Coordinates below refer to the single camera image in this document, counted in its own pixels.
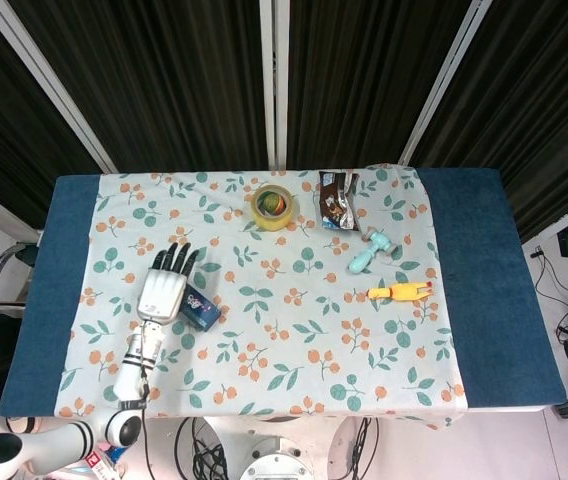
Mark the yellow rubber chicken toy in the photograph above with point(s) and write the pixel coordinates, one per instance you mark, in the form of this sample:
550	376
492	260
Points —
401	292

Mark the floral orange fruit tablecloth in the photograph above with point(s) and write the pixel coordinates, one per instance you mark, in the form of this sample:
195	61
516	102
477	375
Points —
284	340

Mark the blue shallow box tray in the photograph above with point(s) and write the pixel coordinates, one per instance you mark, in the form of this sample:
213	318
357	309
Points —
201	310

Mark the black pleated curtain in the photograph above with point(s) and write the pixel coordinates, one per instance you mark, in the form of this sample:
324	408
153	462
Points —
179	80

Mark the white slanted frame post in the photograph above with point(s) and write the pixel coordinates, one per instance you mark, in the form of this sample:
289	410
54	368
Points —
444	85
49	85

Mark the white upright frame post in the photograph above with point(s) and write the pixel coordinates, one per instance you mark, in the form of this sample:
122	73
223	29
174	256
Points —
274	85

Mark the yellow packing tape roll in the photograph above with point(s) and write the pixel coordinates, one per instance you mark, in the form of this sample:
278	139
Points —
274	220

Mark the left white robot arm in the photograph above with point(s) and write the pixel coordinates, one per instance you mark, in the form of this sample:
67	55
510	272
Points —
134	370

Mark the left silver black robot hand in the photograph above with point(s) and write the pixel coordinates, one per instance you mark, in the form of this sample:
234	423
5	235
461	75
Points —
161	295

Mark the brown silver snack packet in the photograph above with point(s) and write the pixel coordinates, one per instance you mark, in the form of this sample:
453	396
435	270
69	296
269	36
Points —
336	202

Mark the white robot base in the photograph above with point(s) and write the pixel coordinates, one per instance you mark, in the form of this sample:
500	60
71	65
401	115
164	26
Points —
274	450

